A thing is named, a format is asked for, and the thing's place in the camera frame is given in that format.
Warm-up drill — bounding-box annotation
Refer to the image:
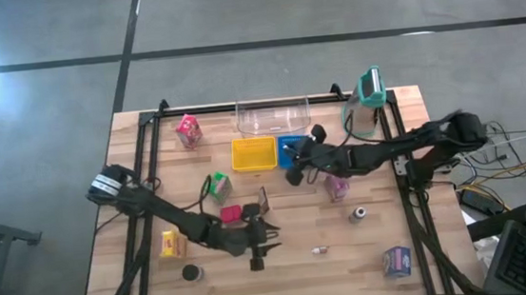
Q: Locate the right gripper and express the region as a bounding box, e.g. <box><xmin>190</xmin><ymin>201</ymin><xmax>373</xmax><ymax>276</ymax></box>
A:
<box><xmin>281</xmin><ymin>123</ymin><xmax>343</xmax><ymax>188</ymax></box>

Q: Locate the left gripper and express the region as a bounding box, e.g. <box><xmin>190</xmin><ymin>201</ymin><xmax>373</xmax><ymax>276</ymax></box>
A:
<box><xmin>237</xmin><ymin>201</ymin><xmax>285</xmax><ymax>273</ymax></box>

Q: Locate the blue plastic basket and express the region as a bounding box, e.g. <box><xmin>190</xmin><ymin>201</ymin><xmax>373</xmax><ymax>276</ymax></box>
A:
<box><xmin>276</xmin><ymin>133</ymin><xmax>315</xmax><ymax>172</ymax></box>

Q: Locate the brown triangular snack packet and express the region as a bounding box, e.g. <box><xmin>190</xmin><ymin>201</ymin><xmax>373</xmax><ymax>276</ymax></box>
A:
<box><xmin>254</xmin><ymin>186</ymin><xmax>272</xmax><ymax>216</ymax></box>

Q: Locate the red-lidded smoked paprika tin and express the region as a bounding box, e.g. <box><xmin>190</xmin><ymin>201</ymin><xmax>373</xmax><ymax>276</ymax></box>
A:
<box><xmin>219</xmin><ymin>204</ymin><xmax>244</xmax><ymax>226</ymax></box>

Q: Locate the Raisin Bran cereal box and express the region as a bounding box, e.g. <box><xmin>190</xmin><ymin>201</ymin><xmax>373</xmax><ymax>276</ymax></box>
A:
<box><xmin>322</xmin><ymin>172</ymin><xmax>353</xmax><ymax>204</ymax></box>

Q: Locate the small green cereal box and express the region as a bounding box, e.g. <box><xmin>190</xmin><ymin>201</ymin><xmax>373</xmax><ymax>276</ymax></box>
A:
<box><xmin>205</xmin><ymin>169</ymin><xmax>236</xmax><ymax>207</ymax></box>

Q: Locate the dark round cap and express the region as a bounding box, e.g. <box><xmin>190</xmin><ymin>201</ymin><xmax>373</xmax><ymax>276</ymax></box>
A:
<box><xmin>181</xmin><ymin>262</ymin><xmax>206</xmax><ymax>285</ymax></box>

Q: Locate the small yellow food box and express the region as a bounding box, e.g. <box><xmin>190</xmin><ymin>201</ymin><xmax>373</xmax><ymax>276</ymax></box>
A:
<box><xmin>157</xmin><ymin>228</ymin><xmax>189</xmax><ymax>262</ymax></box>

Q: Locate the small pink cereal box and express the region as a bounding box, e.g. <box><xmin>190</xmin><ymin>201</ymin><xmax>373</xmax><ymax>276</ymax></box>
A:
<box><xmin>173</xmin><ymin>112</ymin><xmax>205</xmax><ymax>151</ymax></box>

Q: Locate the small blue purple box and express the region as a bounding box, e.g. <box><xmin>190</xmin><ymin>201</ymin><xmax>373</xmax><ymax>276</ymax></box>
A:
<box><xmin>380</xmin><ymin>244</ymin><xmax>415</xmax><ymax>282</ymax></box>

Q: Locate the yellow plastic basket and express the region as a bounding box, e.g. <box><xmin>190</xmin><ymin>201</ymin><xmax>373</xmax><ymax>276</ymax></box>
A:
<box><xmin>229</xmin><ymin>134</ymin><xmax>279</xmax><ymax>174</ymax></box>

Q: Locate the clear plastic bin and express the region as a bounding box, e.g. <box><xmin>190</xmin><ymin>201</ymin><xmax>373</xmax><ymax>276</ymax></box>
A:
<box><xmin>233</xmin><ymin>93</ymin><xmax>314</xmax><ymax>140</ymax></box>

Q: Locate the teal box grater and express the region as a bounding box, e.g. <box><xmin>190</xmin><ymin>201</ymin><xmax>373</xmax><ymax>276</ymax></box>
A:
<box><xmin>337</xmin><ymin>64</ymin><xmax>392</xmax><ymax>141</ymax></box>

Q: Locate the black power brick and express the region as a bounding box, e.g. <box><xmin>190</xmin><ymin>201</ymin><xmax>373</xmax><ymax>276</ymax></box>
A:
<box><xmin>456</xmin><ymin>185</ymin><xmax>508</xmax><ymax>221</ymax></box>

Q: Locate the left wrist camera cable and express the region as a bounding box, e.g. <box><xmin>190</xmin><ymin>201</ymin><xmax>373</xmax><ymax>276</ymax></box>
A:
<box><xmin>177</xmin><ymin>173</ymin><xmax>216</xmax><ymax>212</ymax></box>

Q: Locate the black aluminium rig frame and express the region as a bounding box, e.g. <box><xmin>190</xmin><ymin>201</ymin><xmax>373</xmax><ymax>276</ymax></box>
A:
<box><xmin>63</xmin><ymin>71</ymin><xmax>485</xmax><ymax>295</ymax></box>

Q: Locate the yellow cable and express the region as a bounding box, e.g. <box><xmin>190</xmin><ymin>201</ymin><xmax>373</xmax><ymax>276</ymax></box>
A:
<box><xmin>464</xmin><ymin>160</ymin><xmax>526</xmax><ymax>193</ymax></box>

